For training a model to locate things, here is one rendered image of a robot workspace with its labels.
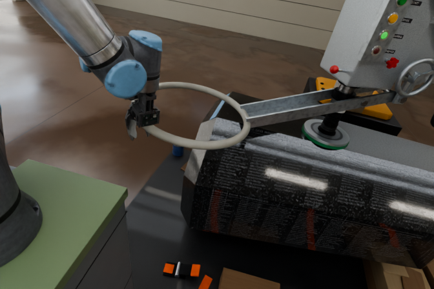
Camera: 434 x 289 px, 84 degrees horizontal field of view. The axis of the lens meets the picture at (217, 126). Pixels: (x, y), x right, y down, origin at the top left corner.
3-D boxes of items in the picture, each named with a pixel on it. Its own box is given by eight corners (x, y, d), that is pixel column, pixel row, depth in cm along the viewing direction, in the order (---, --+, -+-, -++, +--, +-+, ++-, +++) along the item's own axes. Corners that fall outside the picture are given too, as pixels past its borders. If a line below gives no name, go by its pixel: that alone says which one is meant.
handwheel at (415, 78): (403, 88, 99) (425, 52, 91) (423, 100, 91) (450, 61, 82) (372, 86, 96) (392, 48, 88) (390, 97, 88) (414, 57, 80)
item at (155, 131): (236, 95, 126) (237, 89, 124) (263, 157, 86) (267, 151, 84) (139, 79, 114) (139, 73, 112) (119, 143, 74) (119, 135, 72)
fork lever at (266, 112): (378, 84, 116) (381, 75, 113) (409, 104, 100) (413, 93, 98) (239, 109, 114) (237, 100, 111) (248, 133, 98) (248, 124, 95)
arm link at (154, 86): (124, 69, 74) (154, 68, 80) (124, 84, 76) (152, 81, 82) (136, 82, 69) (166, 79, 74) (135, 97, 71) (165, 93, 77)
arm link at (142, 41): (121, 27, 67) (154, 28, 73) (121, 69, 73) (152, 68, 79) (134, 37, 61) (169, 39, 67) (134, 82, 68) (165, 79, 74)
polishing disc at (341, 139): (337, 152, 104) (338, 150, 103) (295, 128, 115) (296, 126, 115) (355, 137, 117) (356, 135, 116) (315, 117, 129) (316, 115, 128)
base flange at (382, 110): (315, 80, 211) (317, 75, 208) (374, 94, 202) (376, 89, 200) (318, 102, 171) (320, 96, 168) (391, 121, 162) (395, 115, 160)
